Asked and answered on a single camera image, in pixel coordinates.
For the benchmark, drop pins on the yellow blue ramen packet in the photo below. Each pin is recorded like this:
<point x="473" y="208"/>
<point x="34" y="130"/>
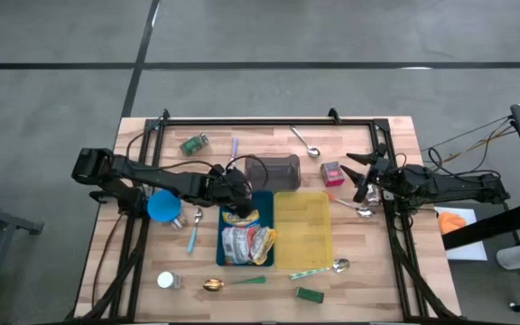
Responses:
<point x="242" y="220"/>

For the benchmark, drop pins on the orange cloth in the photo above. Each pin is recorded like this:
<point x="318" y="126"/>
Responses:
<point x="452" y="222"/>

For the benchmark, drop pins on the white red ramen packet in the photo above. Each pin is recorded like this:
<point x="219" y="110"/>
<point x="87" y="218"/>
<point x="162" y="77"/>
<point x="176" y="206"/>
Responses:
<point x="235" y="246"/>

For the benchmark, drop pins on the black aluminium table frame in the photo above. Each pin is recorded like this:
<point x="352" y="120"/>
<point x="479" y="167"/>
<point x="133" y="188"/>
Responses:
<point x="264" y="122"/>

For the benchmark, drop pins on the white paper sheet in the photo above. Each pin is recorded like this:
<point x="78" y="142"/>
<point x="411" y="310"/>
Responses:
<point x="467" y="248"/>

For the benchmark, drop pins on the black equipment stand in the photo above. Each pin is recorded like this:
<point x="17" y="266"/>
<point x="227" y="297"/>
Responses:
<point x="490" y="228"/>

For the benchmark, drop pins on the small brown spice jar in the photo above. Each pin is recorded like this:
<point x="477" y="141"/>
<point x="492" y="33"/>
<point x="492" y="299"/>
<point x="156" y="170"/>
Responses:
<point x="179" y="221"/>

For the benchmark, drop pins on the translucent yellow plastic bin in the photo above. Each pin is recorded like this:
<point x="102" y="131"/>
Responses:
<point x="303" y="230"/>

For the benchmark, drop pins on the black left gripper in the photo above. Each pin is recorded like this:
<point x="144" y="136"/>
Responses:
<point x="228" y="185"/>

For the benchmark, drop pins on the blue plastic cup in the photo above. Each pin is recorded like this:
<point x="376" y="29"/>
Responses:
<point x="163" y="207"/>

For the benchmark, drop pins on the teal plastic bin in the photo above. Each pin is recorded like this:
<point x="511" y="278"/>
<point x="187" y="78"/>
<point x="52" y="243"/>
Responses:
<point x="266" y="207"/>

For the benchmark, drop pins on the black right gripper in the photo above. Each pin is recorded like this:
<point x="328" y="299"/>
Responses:
<point x="379" y="171"/>

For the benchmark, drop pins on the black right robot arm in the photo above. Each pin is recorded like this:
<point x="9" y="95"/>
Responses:
<point x="445" y="185"/>

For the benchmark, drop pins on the smoky grey plastic bin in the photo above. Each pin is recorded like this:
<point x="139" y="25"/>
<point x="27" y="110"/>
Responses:
<point x="278" y="173"/>

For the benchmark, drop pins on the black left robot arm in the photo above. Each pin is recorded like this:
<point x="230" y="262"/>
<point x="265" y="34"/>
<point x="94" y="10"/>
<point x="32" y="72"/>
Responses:
<point x="160" y="178"/>

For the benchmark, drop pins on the green rectangular tin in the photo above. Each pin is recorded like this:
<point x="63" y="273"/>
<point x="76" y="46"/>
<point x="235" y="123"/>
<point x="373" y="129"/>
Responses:
<point x="309" y="294"/>

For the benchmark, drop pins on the white-lidded bagel seasoning jar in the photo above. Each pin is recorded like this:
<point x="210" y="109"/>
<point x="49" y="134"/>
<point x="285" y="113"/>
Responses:
<point x="166" y="280"/>

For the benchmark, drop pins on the plain silver spoon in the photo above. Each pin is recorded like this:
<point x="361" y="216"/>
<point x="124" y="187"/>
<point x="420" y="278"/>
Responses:
<point x="313" y="151"/>

